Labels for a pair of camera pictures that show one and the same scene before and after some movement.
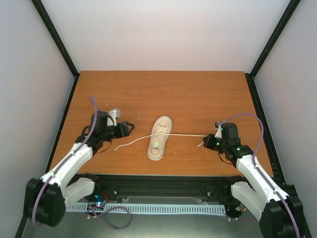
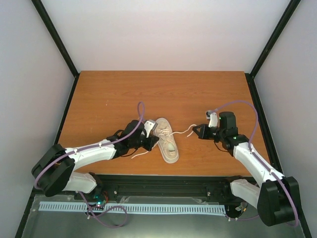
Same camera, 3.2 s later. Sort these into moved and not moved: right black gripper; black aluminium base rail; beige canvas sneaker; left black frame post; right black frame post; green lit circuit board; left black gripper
Moved: beige canvas sneaker; right black gripper; left black gripper
Not moved: right black frame post; left black frame post; green lit circuit board; black aluminium base rail
